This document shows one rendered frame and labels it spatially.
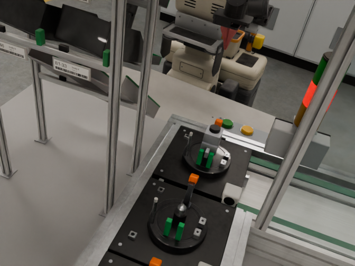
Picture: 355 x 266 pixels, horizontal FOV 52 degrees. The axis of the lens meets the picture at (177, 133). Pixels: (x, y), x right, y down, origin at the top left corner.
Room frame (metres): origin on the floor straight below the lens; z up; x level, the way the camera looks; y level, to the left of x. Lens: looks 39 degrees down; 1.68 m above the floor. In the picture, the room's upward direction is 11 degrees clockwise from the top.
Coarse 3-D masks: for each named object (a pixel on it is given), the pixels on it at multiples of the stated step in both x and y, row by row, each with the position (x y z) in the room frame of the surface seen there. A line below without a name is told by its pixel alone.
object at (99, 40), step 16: (64, 16) 0.72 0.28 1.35; (80, 16) 0.71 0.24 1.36; (96, 16) 0.84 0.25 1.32; (64, 32) 0.71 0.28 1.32; (80, 32) 0.70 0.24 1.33; (96, 32) 0.69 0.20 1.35; (128, 32) 0.74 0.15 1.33; (80, 48) 0.68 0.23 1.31; (96, 48) 0.67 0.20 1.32; (128, 48) 0.75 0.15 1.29
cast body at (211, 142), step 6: (210, 126) 0.79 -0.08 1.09; (216, 126) 0.79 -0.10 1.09; (210, 132) 0.77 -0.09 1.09; (216, 132) 0.77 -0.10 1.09; (222, 132) 0.79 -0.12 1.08; (204, 138) 0.76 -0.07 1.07; (210, 138) 0.76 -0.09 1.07; (216, 138) 0.76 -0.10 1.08; (204, 144) 0.76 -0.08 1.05; (210, 144) 0.76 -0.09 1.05; (216, 144) 0.76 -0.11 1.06; (204, 150) 0.76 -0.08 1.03; (210, 150) 0.75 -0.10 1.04; (216, 150) 0.75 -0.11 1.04; (204, 156) 0.73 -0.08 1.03
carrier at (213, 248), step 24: (144, 192) 0.62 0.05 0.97; (168, 192) 0.64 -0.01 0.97; (144, 216) 0.55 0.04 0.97; (168, 216) 0.54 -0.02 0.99; (192, 216) 0.56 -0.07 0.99; (216, 216) 0.59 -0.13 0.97; (120, 240) 0.47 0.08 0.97; (144, 240) 0.48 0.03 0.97; (168, 240) 0.48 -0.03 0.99; (192, 240) 0.49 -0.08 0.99; (216, 240) 0.52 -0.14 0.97; (144, 264) 0.43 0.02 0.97; (168, 264) 0.43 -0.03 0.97; (192, 264) 0.45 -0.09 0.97; (216, 264) 0.46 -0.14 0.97
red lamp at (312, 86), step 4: (312, 84) 0.62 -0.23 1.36; (308, 88) 0.64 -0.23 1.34; (312, 88) 0.62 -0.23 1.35; (308, 92) 0.63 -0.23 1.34; (312, 92) 0.62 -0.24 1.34; (308, 96) 0.62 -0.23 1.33; (304, 100) 0.63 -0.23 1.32; (308, 100) 0.62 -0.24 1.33; (304, 104) 0.62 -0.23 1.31; (308, 104) 0.61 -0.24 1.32
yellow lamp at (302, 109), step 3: (303, 105) 0.62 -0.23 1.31; (300, 108) 0.63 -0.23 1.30; (303, 108) 0.62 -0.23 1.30; (300, 111) 0.62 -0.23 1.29; (303, 111) 0.62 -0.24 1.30; (297, 114) 0.63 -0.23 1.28; (300, 114) 0.62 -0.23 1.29; (303, 114) 0.61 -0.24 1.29; (297, 117) 0.62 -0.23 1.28; (300, 117) 0.62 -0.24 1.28; (294, 120) 0.63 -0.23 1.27; (297, 120) 0.62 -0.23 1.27; (300, 120) 0.62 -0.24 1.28; (297, 123) 0.62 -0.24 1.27; (297, 126) 0.61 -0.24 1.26
